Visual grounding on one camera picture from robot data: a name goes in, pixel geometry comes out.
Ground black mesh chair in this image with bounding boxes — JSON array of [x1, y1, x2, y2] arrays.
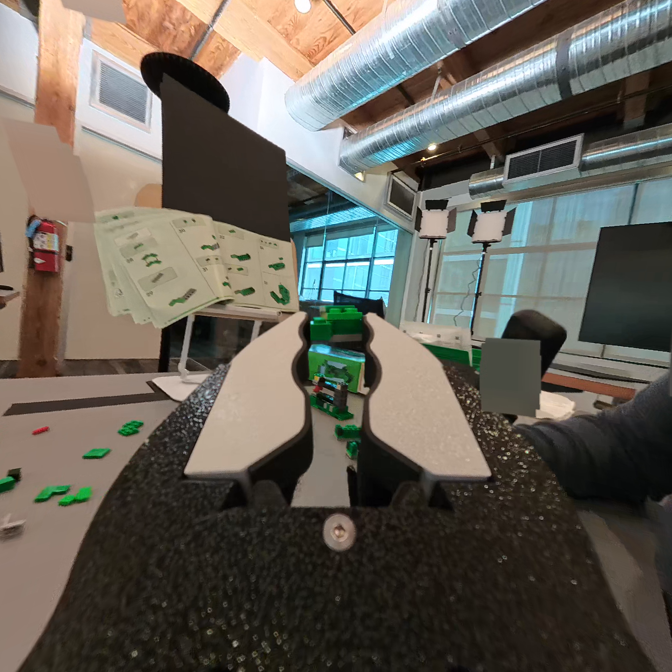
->
[[332, 290, 387, 319]]

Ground studio light panel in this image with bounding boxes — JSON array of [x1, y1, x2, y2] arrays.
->
[[466, 198, 519, 246], [414, 198, 459, 240]]

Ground clear plastic bags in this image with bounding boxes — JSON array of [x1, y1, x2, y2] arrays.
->
[[400, 320, 471, 348]]

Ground green printed box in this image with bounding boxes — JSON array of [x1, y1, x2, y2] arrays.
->
[[306, 343, 368, 396]]

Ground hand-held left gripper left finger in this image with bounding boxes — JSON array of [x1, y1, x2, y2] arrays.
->
[[183, 312, 315, 494]]

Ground green instruction booklet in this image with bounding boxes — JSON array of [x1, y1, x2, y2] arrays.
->
[[92, 206, 301, 330]]

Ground thin silver air duct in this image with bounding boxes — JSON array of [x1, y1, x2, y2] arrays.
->
[[468, 125, 672, 200]]

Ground black light stand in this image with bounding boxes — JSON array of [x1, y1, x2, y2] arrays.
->
[[469, 244, 487, 338], [421, 239, 438, 324]]

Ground red fire extinguisher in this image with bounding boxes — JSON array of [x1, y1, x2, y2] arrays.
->
[[26, 215, 62, 275]]

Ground grey ceiling pipe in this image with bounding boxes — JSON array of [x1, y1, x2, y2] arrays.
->
[[190, 0, 233, 60]]

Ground green storage bin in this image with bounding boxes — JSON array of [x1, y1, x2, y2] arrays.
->
[[421, 340, 482, 369]]

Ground black board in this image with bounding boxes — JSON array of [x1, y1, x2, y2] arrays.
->
[[159, 72, 293, 243]]

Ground white crumpled cloth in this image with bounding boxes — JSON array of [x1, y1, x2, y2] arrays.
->
[[534, 390, 576, 422]]

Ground wood-edged work table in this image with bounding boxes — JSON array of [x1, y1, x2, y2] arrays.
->
[[540, 351, 672, 403]]

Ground dark wall vent grille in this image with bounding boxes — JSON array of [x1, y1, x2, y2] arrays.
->
[[385, 172, 420, 219]]

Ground green brick assembly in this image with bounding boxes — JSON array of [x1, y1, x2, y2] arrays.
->
[[309, 306, 366, 348]]

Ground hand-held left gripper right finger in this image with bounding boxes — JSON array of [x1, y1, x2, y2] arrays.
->
[[360, 313, 494, 497]]

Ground large black screen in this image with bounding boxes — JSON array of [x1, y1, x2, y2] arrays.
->
[[576, 222, 672, 354]]

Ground wide silver air duct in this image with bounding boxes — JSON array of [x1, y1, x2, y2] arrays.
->
[[284, 0, 553, 133], [337, 9, 672, 175]]

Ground white wall vent grille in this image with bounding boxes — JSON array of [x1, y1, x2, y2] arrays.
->
[[88, 49, 154, 130]]

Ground white booklet stand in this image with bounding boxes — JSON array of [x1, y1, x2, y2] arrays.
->
[[151, 306, 296, 401]]

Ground white duct vent unit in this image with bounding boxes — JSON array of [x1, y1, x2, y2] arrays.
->
[[502, 133, 586, 183]]

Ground black tape strip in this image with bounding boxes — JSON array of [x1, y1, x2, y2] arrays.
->
[[1, 379, 183, 418]]

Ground small brick model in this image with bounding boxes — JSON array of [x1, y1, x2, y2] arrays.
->
[[309, 371, 356, 422]]

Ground black round lamp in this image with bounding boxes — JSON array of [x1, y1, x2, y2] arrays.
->
[[140, 50, 232, 113]]

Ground wooden post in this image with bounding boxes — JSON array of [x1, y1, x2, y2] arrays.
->
[[17, 0, 88, 380]]

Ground person's right forearm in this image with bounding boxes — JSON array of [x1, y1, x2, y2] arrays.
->
[[516, 366, 672, 506]]

